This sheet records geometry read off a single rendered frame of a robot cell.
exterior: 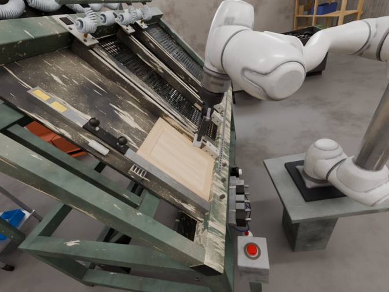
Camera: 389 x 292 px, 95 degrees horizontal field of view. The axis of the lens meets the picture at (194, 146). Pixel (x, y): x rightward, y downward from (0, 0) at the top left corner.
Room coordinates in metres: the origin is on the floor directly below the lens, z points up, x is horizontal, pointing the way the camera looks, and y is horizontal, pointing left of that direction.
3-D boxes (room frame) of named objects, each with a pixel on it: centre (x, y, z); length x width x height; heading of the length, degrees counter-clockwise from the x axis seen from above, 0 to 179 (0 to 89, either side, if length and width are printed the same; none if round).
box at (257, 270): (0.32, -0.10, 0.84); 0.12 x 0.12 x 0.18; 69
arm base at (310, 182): (0.70, -0.69, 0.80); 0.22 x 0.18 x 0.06; 167
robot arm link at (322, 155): (0.66, -0.68, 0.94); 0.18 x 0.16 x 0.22; 10
